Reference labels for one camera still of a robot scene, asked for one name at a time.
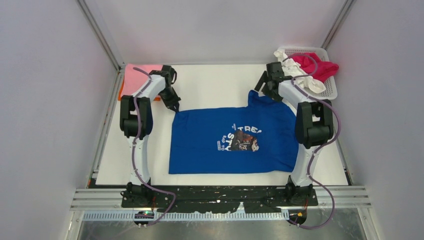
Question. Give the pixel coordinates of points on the orange folded t-shirt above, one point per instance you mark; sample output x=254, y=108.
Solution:
x=120, y=94

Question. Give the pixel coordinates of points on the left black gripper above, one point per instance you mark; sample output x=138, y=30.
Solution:
x=174, y=104

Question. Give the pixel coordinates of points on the red t-shirt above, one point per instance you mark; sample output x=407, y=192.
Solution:
x=309, y=61

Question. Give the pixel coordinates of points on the aluminium frame rail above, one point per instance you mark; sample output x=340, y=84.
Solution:
x=102, y=199

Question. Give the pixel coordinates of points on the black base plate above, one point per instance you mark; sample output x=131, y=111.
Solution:
x=216, y=199

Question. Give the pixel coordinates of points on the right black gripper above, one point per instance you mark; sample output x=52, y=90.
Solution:
x=264, y=79

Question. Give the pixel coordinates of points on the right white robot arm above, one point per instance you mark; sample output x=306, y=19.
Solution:
x=313, y=127

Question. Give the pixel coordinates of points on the white slotted cable duct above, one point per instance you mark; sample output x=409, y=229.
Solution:
x=149, y=216

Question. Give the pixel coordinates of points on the pink folded t-shirt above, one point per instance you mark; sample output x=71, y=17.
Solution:
x=133, y=79

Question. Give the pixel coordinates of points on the blue printed t-shirt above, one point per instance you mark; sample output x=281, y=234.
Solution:
x=257, y=138

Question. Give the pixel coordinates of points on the white plastic basket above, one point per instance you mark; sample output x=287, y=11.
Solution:
x=331, y=90

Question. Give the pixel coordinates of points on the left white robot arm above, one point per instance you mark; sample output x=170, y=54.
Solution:
x=136, y=123

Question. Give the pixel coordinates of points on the white t-shirt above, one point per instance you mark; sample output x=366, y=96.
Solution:
x=292, y=68

